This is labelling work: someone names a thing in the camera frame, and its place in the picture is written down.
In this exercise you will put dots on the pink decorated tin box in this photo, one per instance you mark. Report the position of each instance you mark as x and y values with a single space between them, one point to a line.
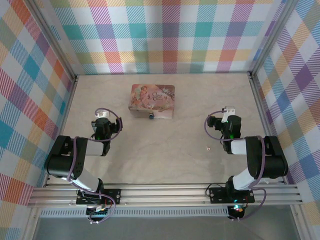
152 100

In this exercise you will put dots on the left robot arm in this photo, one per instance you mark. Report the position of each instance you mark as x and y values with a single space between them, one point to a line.
62 160

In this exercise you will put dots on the controller board with orange light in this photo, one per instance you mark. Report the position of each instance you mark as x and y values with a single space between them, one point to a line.
237 211

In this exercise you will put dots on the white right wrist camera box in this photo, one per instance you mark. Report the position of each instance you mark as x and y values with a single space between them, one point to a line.
228 111

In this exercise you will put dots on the aluminium table side rail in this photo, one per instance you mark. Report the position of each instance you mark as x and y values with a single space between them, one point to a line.
260 105
68 105

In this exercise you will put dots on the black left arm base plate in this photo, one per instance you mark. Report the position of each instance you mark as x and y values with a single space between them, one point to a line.
113 196

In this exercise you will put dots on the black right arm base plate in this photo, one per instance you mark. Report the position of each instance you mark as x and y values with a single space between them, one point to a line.
217 195

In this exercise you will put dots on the long aluminium mounting rail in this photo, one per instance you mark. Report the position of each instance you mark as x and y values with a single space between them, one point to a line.
162 195

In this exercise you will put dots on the aluminium frame post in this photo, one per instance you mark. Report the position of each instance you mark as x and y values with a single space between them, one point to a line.
53 40
272 35

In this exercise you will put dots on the aluminium frame leg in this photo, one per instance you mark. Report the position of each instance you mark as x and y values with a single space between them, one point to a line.
300 225
31 225

